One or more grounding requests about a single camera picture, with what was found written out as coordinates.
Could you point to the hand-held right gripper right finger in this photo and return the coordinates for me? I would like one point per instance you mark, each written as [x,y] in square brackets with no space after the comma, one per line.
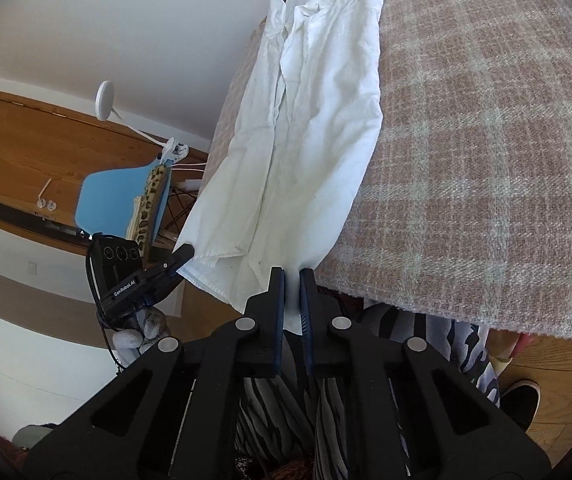
[307,310]

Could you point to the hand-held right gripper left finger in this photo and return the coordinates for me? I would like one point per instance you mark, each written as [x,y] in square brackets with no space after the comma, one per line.
[280,310]

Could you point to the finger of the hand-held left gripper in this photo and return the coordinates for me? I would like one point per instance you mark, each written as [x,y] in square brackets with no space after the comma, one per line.
[181,257]

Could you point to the white long-sleeved shirt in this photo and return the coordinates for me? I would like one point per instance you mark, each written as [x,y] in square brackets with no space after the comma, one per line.
[311,135]

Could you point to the person's left hand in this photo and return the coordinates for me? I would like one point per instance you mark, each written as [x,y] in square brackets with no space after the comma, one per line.
[151,324]

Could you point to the cream folded cloth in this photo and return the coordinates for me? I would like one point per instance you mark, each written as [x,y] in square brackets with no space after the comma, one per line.
[134,215]

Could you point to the leopard print cloth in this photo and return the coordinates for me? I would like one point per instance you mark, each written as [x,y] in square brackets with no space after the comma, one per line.
[151,200]

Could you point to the blue chair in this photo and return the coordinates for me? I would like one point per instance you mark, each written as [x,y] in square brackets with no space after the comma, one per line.
[108,195]

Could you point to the zebra striped pants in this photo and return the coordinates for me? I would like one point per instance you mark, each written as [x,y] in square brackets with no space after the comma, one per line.
[431,340]

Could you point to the white clip desk lamp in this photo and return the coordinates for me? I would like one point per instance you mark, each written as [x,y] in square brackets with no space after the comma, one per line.
[108,97]

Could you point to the pink plaid blanket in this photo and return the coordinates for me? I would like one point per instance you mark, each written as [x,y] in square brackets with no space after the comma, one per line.
[476,160]

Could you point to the black shoe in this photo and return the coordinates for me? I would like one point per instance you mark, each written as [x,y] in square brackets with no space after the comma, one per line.
[518,400]

